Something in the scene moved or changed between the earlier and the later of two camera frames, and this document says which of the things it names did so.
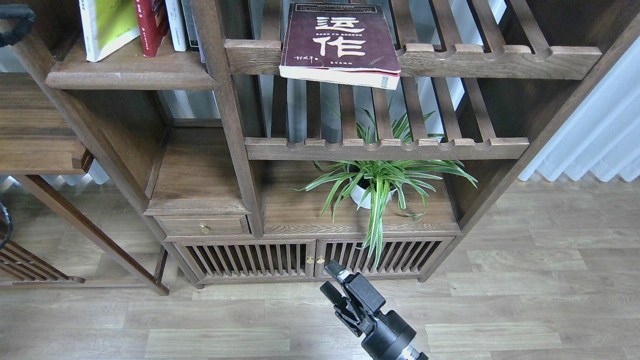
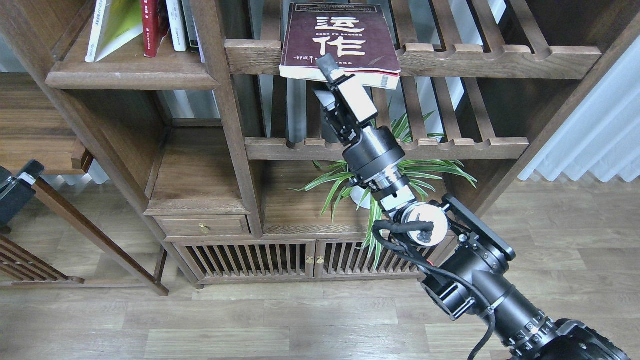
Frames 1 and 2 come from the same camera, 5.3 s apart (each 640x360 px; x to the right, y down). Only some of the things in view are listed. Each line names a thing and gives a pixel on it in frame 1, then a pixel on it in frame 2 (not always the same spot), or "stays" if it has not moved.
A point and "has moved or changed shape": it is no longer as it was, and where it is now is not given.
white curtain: (603, 136) stays
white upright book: (175, 24) stays
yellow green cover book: (107, 25) has moved or changed shape
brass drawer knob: (204, 228) stays
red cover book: (153, 24) stays
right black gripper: (385, 337) to (378, 148)
